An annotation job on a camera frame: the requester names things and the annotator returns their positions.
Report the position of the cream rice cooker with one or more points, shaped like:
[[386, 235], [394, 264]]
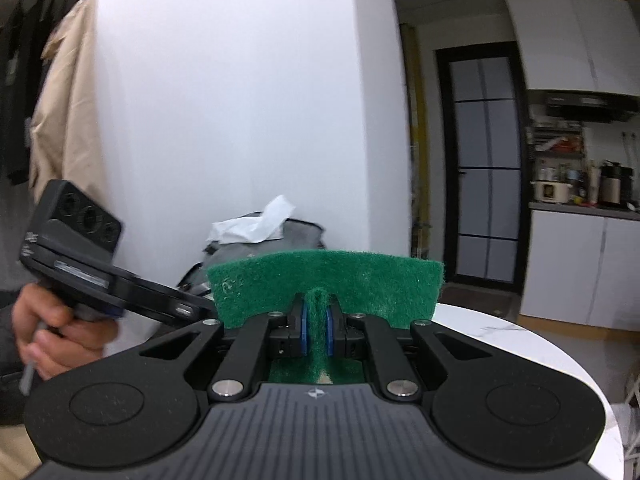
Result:
[[550, 191]]

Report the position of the metal kitchen shelf rack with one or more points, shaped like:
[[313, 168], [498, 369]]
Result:
[[560, 142]]

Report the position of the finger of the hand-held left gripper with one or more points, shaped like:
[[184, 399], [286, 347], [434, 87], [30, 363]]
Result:
[[175, 305]]

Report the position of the dark hanging clothes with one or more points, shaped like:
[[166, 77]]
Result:
[[20, 85]]

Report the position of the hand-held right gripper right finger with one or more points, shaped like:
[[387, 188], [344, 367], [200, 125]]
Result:
[[330, 332]]

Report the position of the yellow pipe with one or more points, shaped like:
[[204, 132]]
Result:
[[417, 160]]

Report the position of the row of condiment bottles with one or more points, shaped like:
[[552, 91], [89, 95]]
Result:
[[582, 180]]

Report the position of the green scouring pad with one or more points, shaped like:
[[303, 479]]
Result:
[[375, 280]]

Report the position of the black range hood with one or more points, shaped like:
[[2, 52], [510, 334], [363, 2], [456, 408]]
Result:
[[585, 107]]

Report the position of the black framed glass door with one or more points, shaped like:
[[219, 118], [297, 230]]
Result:
[[482, 185]]

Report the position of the black pressure cooker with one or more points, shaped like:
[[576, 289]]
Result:
[[612, 185]]

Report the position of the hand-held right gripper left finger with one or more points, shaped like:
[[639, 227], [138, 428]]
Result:
[[303, 332]]

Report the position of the beige hanging garment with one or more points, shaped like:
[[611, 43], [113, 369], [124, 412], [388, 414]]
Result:
[[65, 110]]

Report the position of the white base cabinet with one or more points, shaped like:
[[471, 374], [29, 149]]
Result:
[[565, 260]]

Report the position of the grey bag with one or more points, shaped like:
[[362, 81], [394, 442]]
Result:
[[295, 237]]

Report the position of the person's left hand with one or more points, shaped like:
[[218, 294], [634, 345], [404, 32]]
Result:
[[40, 320]]

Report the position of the white wall cabinet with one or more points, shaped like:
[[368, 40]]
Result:
[[565, 40]]

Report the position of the white tissue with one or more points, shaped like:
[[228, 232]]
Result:
[[265, 222]]

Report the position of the dark doormat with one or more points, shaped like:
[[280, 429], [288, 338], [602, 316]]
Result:
[[475, 300]]

